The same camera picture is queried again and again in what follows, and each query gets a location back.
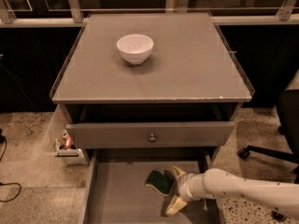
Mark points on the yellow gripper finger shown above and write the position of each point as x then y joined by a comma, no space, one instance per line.
178,173
177,203

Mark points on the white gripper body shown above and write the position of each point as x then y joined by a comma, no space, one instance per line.
184,187

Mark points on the green and yellow sponge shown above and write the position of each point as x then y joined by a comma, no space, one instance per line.
161,183

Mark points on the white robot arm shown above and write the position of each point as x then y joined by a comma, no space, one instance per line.
216,183

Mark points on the grey top drawer with knob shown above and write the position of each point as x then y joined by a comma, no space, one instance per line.
150,134

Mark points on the open grey middle drawer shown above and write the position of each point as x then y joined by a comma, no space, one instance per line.
116,193

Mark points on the grey drawer cabinet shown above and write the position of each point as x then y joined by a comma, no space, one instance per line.
190,75

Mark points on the clear plastic side bin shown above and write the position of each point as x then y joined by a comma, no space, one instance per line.
58,143

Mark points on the white ceramic bowl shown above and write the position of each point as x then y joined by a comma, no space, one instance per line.
135,49

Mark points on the metal railing frame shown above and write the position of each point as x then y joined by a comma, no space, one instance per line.
30,13

